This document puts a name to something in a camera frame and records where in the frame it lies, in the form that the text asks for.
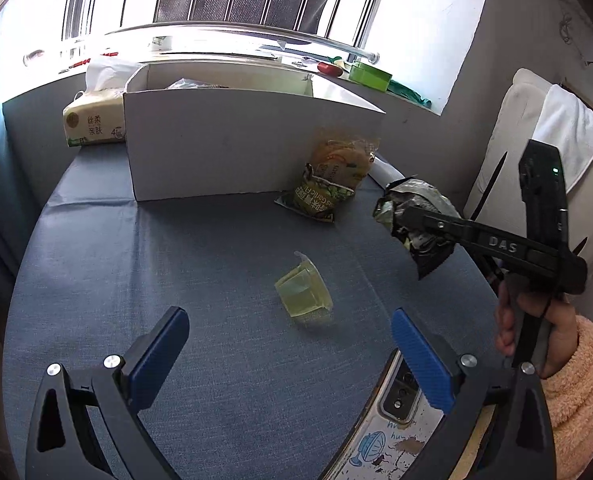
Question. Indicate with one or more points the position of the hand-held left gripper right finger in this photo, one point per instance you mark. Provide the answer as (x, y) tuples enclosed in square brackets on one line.
[(421, 360)]

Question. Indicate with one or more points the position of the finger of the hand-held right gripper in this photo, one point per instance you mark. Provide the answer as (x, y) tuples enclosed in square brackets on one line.
[(436, 225)]

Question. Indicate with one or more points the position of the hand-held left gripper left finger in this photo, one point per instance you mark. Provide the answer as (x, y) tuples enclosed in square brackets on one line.
[(159, 355)]

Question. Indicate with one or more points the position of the dark silver snack packet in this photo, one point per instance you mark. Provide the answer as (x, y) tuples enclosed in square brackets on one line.
[(416, 195)]

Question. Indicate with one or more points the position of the yellow green snack packet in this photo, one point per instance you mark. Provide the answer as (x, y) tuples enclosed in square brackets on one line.
[(321, 190)]

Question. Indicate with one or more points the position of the clear jelly cup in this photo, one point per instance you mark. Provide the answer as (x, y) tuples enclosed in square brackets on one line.
[(304, 292)]

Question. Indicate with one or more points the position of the white cardboard box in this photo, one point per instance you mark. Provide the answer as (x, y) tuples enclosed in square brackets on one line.
[(216, 145)]

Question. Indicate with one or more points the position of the person's right hand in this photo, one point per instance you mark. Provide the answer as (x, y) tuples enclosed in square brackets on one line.
[(559, 340)]

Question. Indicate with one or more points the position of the blue tablecloth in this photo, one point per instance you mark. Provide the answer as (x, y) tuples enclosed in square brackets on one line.
[(176, 260)]

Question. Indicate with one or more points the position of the phone with cartoon case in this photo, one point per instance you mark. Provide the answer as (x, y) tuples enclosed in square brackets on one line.
[(376, 450)]

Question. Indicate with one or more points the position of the white towel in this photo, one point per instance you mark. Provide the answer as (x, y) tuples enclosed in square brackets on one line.
[(571, 130)]

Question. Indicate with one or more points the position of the green plastic bag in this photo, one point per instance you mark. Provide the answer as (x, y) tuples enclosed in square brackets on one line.
[(406, 92)]

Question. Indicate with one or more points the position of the white armchair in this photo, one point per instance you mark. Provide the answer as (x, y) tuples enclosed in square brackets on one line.
[(516, 110)]

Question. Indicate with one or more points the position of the green round container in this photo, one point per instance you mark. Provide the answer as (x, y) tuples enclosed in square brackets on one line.
[(371, 77)]

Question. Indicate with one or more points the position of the small red object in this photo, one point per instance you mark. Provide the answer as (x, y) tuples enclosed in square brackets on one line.
[(329, 69)]

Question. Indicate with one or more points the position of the metal window guard bars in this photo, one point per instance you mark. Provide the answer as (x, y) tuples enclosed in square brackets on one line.
[(296, 38)]

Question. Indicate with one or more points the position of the tissue pack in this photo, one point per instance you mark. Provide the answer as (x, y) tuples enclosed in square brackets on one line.
[(89, 125)]

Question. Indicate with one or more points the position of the small white jar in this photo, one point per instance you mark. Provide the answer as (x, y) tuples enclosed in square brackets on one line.
[(160, 44)]

